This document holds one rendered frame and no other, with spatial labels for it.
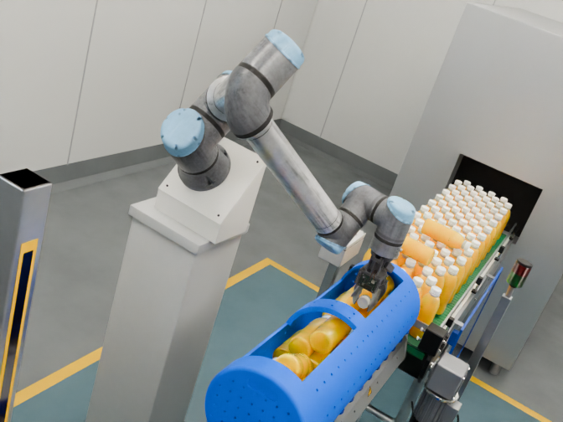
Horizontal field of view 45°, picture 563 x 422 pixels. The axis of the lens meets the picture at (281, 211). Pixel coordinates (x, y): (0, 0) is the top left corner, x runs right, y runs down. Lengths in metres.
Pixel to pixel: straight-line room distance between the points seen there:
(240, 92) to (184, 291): 0.98
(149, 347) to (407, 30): 4.74
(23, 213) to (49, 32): 3.38
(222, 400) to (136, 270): 0.95
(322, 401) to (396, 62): 5.32
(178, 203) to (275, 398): 0.99
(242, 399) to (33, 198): 0.79
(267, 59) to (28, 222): 0.77
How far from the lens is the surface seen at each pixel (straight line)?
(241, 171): 2.38
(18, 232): 1.15
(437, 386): 2.71
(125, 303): 2.64
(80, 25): 4.61
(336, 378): 1.77
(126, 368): 2.77
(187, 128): 2.20
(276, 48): 1.69
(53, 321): 3.68
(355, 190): 2.05
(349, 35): 6.94
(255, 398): 1.66
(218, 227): 2.33
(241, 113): 1.66
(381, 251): 2.03
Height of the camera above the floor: 2.20
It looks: 24 degrees down
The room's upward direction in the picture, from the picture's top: 18 degrees clockwise
